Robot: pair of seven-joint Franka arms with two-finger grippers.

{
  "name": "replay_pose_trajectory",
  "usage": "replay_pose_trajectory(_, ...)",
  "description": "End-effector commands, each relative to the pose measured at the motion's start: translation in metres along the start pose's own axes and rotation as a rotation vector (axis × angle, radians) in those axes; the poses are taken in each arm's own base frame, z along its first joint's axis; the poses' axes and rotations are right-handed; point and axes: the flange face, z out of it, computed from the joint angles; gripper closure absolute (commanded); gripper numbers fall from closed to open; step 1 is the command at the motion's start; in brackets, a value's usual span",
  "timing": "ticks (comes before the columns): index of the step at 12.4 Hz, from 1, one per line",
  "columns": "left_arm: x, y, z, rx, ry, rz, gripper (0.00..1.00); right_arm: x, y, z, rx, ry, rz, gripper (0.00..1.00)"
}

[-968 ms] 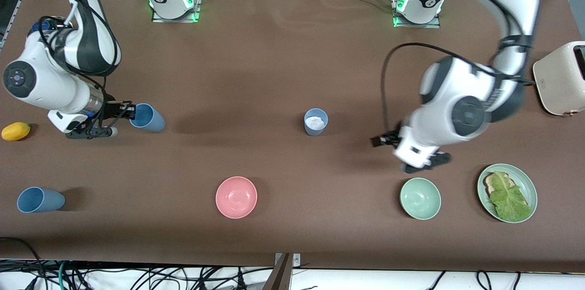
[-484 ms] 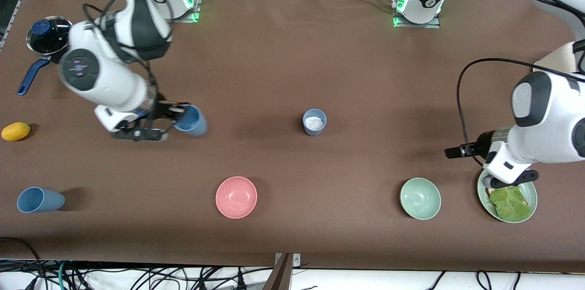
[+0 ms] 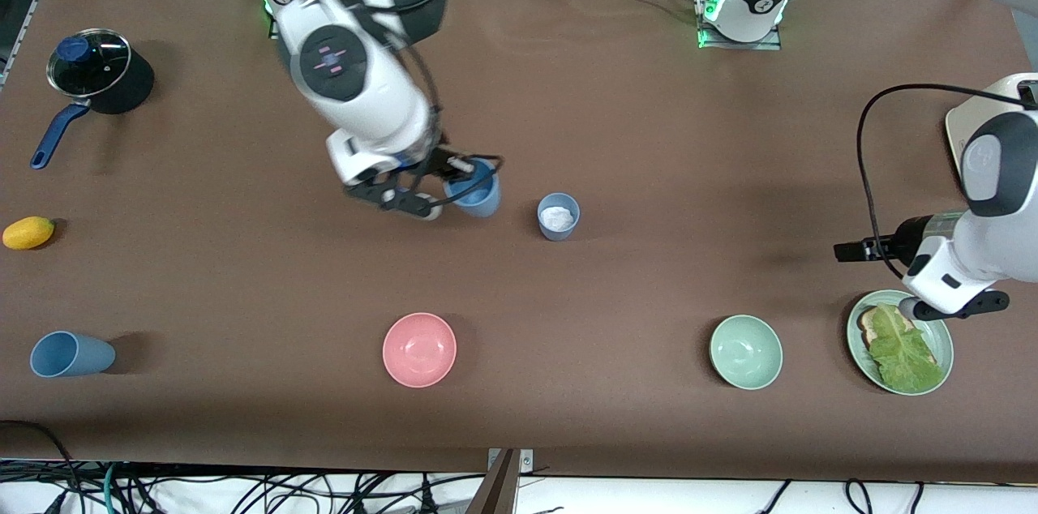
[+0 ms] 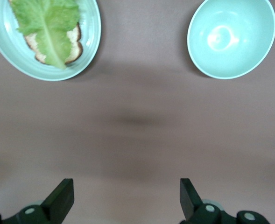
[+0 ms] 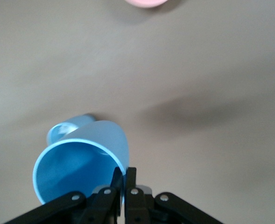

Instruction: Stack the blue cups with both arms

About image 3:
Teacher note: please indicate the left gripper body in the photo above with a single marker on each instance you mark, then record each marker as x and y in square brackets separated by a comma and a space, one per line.
[902, 244]

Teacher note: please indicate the blue cup holding white paper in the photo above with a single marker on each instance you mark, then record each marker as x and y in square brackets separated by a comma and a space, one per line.
[558, 233]

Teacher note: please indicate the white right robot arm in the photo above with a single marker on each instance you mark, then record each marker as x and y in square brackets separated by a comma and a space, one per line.
[332, 64]

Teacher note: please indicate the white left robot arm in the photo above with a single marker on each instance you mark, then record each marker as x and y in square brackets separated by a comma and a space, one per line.
[1001, 165]

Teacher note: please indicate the toast slice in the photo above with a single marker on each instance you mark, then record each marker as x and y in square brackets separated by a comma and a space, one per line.
[869, 326]

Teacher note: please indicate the green plate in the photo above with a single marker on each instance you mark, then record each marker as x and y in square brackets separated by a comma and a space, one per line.
[945, 344]

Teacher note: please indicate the crumpled white paper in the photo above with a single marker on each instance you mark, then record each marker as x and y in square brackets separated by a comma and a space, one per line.
[558, 217]

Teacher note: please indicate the green lettuce leaf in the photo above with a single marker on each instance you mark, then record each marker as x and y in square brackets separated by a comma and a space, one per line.
[904, 356]

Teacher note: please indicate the white cutting board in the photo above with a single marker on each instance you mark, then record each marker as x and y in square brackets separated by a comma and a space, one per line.
[957, 125]

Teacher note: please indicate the green bowl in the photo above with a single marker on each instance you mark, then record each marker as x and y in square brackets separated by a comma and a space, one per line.
[746, 352]

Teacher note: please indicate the brown table cloth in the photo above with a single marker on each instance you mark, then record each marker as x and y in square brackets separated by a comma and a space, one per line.
[649, 133]

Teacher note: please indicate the pink bowl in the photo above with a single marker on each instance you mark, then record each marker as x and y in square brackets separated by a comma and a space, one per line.
[419, 350]

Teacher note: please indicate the glass lid with blue knob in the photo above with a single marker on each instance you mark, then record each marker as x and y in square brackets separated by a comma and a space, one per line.
[93, 64]

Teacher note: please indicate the grey beam under table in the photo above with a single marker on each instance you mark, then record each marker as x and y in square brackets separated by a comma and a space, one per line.
[496, 490]

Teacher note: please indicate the yellow lemon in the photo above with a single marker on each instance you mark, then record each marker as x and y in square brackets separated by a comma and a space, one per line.
[28, 233]

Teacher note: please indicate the metal table edge bracket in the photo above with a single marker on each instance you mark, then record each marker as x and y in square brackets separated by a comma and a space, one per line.
[525, 461]

